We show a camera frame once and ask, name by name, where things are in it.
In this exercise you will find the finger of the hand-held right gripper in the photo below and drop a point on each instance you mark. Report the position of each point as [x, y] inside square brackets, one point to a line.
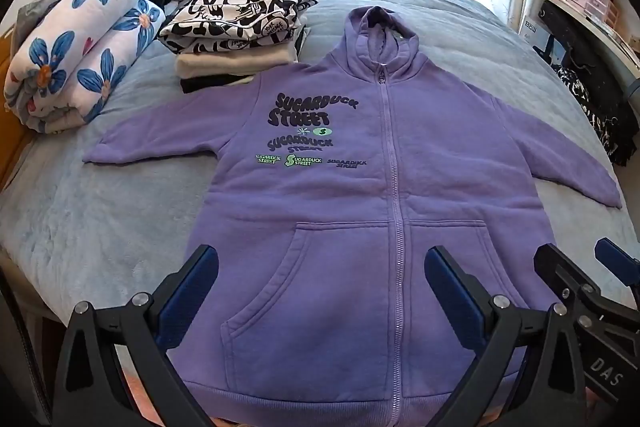
[555, 262]
[607, 249]

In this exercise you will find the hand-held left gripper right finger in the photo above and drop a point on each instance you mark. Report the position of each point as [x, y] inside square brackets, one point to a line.
[452, 292]

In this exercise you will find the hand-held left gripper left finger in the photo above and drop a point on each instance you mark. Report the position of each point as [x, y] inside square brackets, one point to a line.
[187, 289]

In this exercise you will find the purple zip hoodie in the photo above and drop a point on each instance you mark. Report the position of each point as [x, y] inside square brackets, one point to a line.
[325, 207]

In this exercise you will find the grey bed blanket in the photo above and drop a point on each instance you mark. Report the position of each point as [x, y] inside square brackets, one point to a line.
[100, 217]

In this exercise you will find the black and white patterned cloth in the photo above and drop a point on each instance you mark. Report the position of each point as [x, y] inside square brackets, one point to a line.
[590, 107]

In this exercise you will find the black folded garment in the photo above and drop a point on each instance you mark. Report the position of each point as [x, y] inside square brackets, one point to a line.
[200, 85]

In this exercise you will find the black bag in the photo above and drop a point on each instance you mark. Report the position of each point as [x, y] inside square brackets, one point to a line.
[580, 42]

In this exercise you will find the beige folded garment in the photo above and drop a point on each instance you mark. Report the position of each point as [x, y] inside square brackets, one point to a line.
[210, 64]

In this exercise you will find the white cardboard box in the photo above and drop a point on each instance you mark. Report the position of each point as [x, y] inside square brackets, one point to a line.
[532, 32]

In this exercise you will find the blue floral rolled quilt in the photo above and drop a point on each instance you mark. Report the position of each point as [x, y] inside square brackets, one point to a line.
[75, 52]

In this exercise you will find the black and white printed garment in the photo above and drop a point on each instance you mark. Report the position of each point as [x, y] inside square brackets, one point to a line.
[235, 17]

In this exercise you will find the wooden bed frame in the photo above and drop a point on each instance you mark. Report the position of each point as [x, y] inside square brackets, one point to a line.
[10, 107]

